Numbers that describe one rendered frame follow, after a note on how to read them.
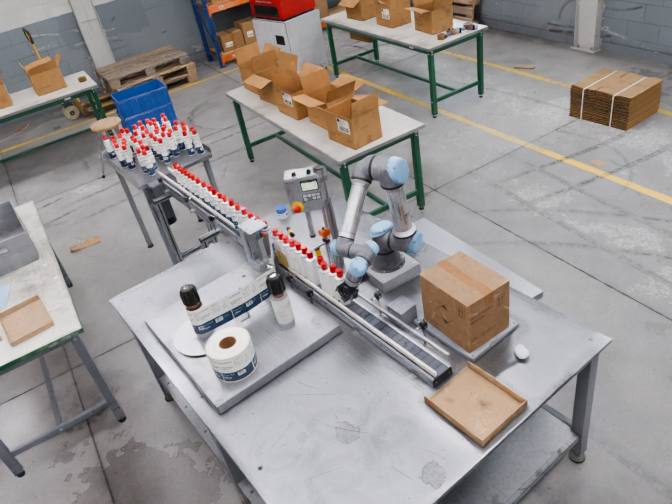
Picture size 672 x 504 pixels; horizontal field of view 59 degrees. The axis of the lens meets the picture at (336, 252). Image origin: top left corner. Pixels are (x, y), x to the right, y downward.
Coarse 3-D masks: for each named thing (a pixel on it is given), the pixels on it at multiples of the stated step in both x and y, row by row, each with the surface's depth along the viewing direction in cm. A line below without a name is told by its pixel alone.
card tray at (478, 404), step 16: (480, 368) 243; (448, 384) 243; (464, 384) 242; (480, 384) 241; (496, 384) 238; (432, 400) 238; (448, 400) 237; (464, 400) 236; (480, 400) 234; (496, 400) 233; (512, 400) 232; (448, 416) 228; (464, 416) 229; (480, 416) 228; (496, 416) 227; (512, 416) 224; (464, 432) 224; (480, 432) 223; (496, 432) 220
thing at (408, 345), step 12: (312, 288) 302; (360, 312) 281; (360, 324) 276; (372, 324) 273; (384, 324) 272; (396, 336) 264; (408, 348) 257; (420, 348) 256; (420, 360) 250; (432, 360) 249
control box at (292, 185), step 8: (304, 168) 280; (288, 176) 276; (304, 176) 274; (312, 176) 273; (288, 184) 274; (296, 184) 275; (288, 192) 277; (296, 192) 277; (304, 192) 277; (312, 192) 278; (320, 192) 278; (296, 200) 280; (312, 200) 280; (320, 200) 280; (304, 208) 282; (312, 208) 283; (320, 208) 283
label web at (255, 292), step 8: (264, 248) 318; (272, 248) 320; (264, 256) 320; (272, 256) 305; (272, 264) 300; (256, 280) 286; (264, 280) 289; (248, 288) 284; (256, 288) 288; (264, 288) 291; (240, 296) 283; (248, 296) 286; (256, 296) 289; (264, 296) 293; (248, 304) 288; (256, 304) 291
